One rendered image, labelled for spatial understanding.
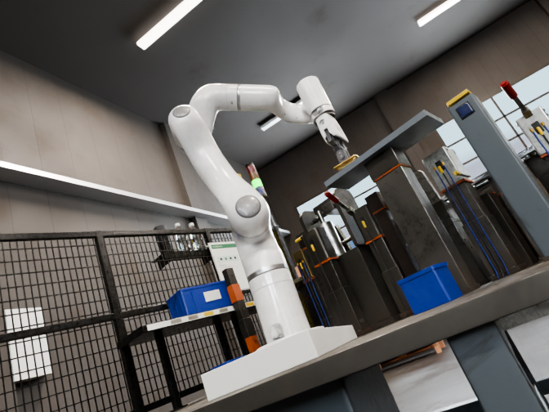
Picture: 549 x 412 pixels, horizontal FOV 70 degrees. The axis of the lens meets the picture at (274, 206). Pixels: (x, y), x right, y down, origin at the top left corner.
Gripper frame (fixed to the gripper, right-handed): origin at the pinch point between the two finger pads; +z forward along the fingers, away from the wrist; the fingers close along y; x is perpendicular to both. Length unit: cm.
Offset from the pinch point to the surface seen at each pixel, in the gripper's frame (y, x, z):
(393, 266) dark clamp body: 11.2, 4.5, 37.1
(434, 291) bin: -17, -9, 49
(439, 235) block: -5.9, -15.1, 36.7
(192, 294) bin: 14, 94, 11
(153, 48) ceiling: 212, 222, -376
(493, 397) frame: -46, -16, 67
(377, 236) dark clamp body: 10.5, 4.8, 26.4
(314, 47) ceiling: 430, 77, -378
